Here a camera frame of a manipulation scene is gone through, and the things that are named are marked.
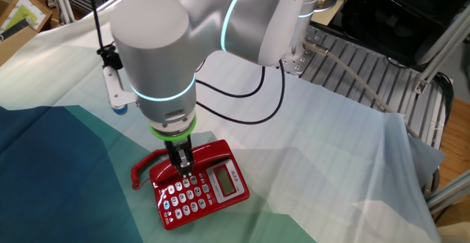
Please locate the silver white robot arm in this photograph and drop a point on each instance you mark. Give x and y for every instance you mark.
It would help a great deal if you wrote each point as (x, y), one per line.
(154, 52)

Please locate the red telephone base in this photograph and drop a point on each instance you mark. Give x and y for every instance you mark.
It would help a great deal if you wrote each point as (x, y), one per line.
(205, 206)

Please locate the cardboard box with papers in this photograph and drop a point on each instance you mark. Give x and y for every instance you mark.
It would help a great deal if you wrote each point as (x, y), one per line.
(14, 41)

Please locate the blue green white tablecloth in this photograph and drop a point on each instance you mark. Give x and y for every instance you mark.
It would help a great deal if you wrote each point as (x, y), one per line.
(293, 144)

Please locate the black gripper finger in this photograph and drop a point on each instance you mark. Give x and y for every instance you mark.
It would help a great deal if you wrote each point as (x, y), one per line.
(174, 160)
(186, 162)

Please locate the aluminium frame post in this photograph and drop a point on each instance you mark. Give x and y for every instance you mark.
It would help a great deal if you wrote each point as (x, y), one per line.
(58, 0)
(440, 48)
(451, 193)

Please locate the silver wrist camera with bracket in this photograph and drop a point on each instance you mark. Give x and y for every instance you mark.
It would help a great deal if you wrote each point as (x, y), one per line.
(114, 85)

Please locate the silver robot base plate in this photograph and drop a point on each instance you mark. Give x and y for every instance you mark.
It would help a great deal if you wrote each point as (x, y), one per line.
(304, 57)

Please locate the black office chair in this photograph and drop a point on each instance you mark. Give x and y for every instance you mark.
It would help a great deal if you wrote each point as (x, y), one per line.
(396, 15)

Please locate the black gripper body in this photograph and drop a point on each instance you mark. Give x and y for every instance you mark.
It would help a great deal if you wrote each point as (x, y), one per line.
(178, 144)

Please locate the red telephone handset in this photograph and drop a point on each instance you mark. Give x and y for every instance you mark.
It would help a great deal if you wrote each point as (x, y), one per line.
(209, 155)

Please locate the grey robot base conduit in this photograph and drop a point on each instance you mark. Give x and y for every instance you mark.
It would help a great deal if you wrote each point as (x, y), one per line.
(316, 47)

